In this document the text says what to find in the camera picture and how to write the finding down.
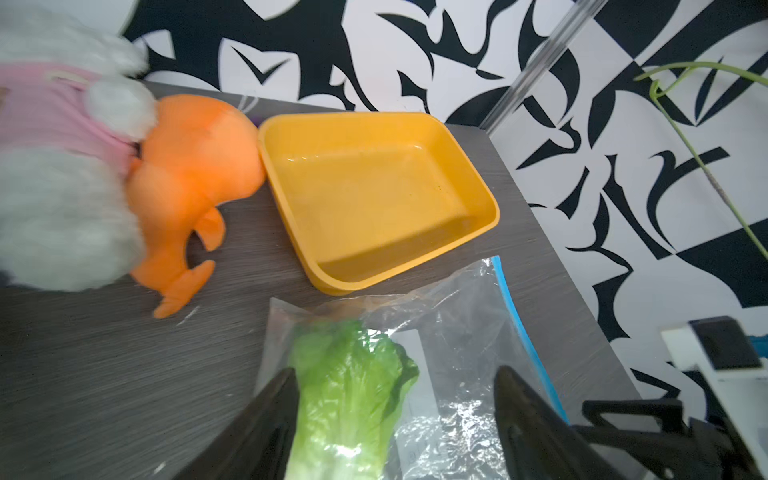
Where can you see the chinese cabbage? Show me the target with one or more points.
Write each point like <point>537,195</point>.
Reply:
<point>352,382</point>

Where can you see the white teddy bear pink shirt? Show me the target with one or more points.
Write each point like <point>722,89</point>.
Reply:
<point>73,112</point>

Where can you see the yellow plastic tray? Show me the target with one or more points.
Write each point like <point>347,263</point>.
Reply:
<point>365,196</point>

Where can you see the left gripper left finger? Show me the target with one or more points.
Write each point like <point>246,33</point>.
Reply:
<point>257,443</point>

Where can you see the orange plush toy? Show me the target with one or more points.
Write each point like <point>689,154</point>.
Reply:
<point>203,152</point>

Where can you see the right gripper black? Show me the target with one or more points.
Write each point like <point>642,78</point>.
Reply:
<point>679,450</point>

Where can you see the clear zipper bag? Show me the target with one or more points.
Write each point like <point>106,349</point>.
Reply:
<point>459,331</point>

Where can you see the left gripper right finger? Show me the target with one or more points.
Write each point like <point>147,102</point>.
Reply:
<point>536,442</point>

